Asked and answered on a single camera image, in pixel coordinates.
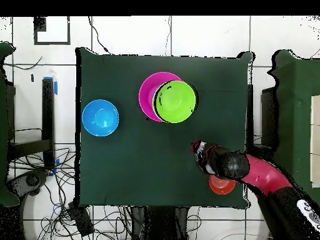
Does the lime green bowl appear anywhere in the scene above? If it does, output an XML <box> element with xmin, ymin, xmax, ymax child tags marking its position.
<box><xmin>152</xmin><ymin>80</ymin><xmax>197</xmax><ymax>124</ymax></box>

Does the large pink bowl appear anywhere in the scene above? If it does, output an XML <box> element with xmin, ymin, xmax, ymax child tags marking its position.
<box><xmin>138</xmin><ymin>71</ymin><xmax>184</xmax><ymax>123</ymax></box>

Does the orange bowl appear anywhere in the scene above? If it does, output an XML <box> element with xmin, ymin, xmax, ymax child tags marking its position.
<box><xmin>209</xmin><ymin>174</ymin><xmax>236</xmax><ymax>196</ymax></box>

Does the dark green tablecloth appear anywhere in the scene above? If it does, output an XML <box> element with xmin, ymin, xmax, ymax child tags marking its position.
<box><xmin>75</xmin><ymin>47</ymin><xmax>254</xmax><ymax>209</ymax></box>

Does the green cloth covered side table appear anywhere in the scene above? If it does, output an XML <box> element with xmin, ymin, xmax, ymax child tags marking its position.
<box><xmin>0</xmin><ymin>41</ymin><xmax>20</xmax><ymax>208</ymax></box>
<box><xmin>267</xmin><ymin>49</ymin><xmax>320</xmax><ymax>201</ymax></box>

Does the large light blue bowl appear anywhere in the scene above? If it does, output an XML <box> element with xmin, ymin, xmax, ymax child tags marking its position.
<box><xmin>81</xmin><ymin>99</ymin><xmax>120</xmax><ymax>138</ymax></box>

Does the black power brick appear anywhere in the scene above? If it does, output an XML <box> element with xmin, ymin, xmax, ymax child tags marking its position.
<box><xmin>68</xmin><ymin>202</ymin><xmax>95</xmax><ymax>237</ymax></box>

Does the black stand with blue tape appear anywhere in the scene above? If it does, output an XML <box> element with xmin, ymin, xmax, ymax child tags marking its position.
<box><xmin>7</xmin><ymin>76</ymin><xmax>59</xmax><ymax>177</ymax></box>

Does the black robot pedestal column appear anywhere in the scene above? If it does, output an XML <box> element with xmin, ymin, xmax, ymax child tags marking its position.
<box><xmin>131</xmin><ymin>206</ymin><xmax>189</xmax><ymax>240</ymax></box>

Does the black floor cable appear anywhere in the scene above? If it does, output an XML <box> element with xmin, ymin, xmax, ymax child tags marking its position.
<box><xmin>87</xmin><ymin>16</ymin><xmax>112</xmax><ymax>54</ymax></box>

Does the tangle of black cables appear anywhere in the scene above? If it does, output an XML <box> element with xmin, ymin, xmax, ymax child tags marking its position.
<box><xmin>9</xmin><ymin>147</ymin><xmax>132</xmax><ymax>240</ymax></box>

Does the black pedestal foot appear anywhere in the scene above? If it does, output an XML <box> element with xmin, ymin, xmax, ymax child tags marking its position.
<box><xmin>6</xmin><ymin>169</ymin><xmax>49</xmax><ymax>198</ymax></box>

